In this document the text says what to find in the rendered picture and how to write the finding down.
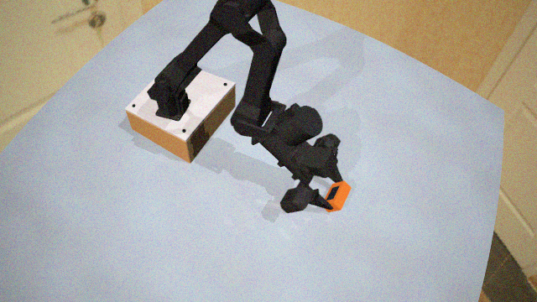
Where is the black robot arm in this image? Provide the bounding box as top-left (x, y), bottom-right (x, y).
top-left (147, 0), bottom-right (338, 179)

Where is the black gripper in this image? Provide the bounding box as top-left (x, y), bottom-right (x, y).
top-left (277, 133), bottom-right (343, 213)

